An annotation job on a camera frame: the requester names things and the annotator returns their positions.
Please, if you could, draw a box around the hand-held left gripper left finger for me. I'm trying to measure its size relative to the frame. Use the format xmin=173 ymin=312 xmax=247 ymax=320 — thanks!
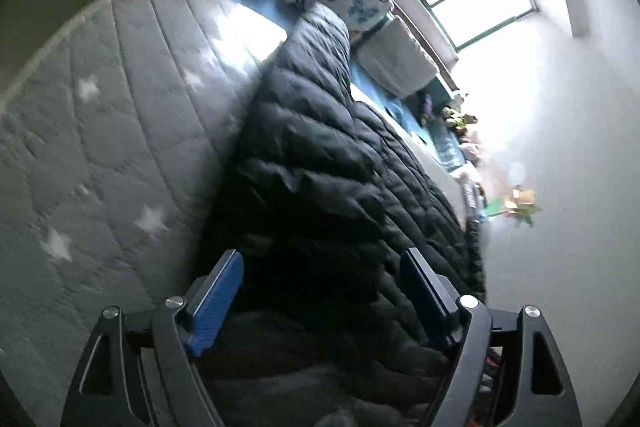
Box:
xmin=60 ymin=249 xmax=246 ymax=427

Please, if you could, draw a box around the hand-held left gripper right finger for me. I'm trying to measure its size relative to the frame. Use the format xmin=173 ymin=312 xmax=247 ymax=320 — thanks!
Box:
xmin=400 ymin=248 xmax=583 ymax=427

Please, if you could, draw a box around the black puffer jacket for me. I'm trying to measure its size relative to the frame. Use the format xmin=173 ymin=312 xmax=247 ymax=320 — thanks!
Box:
xmin=197 ymin=2 xmax=488 ymax=427

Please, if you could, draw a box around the green plant with flowers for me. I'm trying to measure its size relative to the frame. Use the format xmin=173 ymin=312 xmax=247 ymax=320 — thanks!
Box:
xmin=487 ymin=187 xmax=543 ymax=228

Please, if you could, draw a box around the green plush toy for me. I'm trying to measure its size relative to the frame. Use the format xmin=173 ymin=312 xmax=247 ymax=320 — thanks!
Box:
xmin=445 ymin=94 xmax=481 ymax=132

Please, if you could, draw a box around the purple plush toy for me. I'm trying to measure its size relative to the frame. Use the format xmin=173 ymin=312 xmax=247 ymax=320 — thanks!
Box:
xmin=419 ymin=91 xmax=440 ymax=124

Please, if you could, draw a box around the white pillow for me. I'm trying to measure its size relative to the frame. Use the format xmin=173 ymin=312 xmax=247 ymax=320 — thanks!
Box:
xmin=352 ymin=17 xmax=441 ymax=98

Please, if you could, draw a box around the grey star-patterned mattress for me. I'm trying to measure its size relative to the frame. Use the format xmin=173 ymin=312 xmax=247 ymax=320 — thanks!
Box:
xmin=0 ymin=0 xmax=291 ymax=427

